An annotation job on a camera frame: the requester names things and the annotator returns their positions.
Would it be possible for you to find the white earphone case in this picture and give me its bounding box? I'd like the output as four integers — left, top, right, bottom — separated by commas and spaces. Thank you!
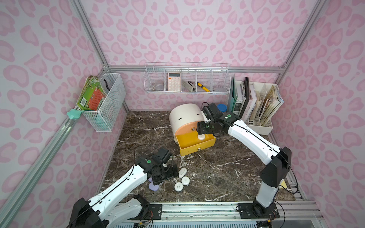
174, 182, 183, 192
198, 134, 205, 141
181, 176, 190, 186

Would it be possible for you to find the orange top drawer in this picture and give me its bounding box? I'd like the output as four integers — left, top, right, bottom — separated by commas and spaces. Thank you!
174, 121, 198, 135

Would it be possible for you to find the white round drawer cabinet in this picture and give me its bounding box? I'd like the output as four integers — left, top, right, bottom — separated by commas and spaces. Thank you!
169, 104, 204, 142

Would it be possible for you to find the yellow drawer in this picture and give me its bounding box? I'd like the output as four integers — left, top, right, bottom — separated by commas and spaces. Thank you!
176, 131, 216, 156

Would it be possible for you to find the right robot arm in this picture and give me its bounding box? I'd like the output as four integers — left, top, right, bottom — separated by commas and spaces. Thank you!
197, 103, 292, 210

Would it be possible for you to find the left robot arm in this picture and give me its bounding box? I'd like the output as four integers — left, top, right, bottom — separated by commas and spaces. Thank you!
68, 148, 178, 228

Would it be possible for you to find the blue lid pencil jar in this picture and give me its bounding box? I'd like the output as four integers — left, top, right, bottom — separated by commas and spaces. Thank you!
217, 104, 227, 113

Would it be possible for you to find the green folder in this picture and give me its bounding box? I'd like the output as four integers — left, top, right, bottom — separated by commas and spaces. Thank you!
227, 75, 237, 112

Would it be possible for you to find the yellow utility knife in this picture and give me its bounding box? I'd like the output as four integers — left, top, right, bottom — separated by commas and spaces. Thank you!
197, 82, 211, 92

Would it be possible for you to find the grey stapler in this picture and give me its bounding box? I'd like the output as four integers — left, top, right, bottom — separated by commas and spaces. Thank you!
182, 81, 196, 92

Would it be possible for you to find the pink white book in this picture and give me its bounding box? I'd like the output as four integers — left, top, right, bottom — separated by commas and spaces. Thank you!
241, 83, 257, 122

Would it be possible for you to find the white file organizer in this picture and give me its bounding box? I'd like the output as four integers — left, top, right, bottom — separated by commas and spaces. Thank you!
233, 82, 274, 135

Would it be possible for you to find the black book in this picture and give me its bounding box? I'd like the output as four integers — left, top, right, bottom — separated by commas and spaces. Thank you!
239, 77, 250, 118

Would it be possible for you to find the pink calculator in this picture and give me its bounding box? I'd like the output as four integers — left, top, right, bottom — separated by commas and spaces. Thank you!
167, 72, 182, 92

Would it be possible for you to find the beige paper stack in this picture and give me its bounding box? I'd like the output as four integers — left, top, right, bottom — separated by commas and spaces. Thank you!
259, 84, 284, 125

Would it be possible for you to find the tape roll in shelf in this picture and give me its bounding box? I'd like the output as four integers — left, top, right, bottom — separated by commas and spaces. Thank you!
153, 83, 164, 91

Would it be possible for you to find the white mesh side basket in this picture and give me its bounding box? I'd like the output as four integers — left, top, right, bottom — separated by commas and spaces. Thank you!
83, 73, 126, 133

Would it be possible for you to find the yellow sticky note pad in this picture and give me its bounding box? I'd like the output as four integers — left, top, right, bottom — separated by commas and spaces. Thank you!
279, 180, 288, 189

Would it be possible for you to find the green red booklet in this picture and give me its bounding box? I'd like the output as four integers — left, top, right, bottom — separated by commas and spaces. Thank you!
77, 76, 107, 111

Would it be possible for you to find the white wire wall shelf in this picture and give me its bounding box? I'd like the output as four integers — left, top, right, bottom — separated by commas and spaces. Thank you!
143, 62, 231, 94

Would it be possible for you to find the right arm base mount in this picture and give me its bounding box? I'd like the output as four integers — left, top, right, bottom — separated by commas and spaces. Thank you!
235, 202, 280, 220

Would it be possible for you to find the mint green wall hook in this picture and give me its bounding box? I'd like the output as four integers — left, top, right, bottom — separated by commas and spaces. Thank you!
67, 109, 84, 120

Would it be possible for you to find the aluminium front rail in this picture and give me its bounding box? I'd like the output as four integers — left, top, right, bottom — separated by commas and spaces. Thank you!
114, 201, 327, 228

